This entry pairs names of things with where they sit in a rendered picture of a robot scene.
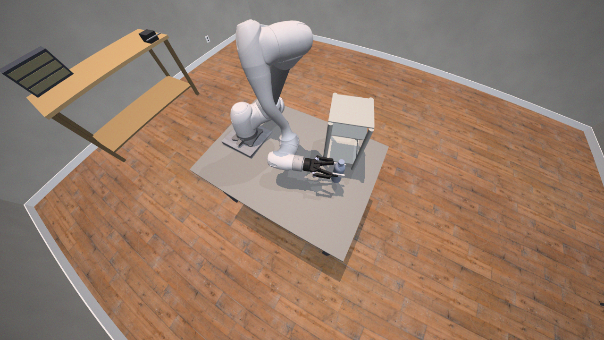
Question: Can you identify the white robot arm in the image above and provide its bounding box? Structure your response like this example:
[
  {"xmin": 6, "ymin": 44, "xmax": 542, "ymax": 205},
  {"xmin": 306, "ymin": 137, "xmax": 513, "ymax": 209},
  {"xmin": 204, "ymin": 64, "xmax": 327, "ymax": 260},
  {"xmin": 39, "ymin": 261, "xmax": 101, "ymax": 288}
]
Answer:
[{"xmin": 230, "ymin": 19, "xmax": 313, "ymax": 171}]

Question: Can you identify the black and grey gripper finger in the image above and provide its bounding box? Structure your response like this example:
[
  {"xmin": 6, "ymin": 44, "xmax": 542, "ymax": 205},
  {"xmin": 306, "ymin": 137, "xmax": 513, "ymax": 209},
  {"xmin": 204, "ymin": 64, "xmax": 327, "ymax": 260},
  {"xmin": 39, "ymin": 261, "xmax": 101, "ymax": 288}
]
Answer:
[
  {"xmin": 314, "ymin": 155, "xmax": 337, "ymax": 166},
  {"xmin": 312, "ymin": 165, "xmax": 345, "ymax": 179}
]

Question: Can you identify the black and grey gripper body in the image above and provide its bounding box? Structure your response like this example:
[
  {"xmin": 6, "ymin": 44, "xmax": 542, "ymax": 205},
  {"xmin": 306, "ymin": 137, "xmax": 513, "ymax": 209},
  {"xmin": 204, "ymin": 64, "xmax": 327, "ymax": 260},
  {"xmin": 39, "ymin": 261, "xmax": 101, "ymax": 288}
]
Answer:
[{"xmin": 303, "ymin": 158, "xmax": 320, "ymax": 172}]

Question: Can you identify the blue-grey bottle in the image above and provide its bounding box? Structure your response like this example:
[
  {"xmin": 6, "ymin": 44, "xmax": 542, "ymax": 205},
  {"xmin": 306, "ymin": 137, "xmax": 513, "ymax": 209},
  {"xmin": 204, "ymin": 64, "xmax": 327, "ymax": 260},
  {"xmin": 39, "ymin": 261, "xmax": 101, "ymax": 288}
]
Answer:
[{"xmin": 331, "ymin": 159, "xmax": 345, "ymax": 183}]

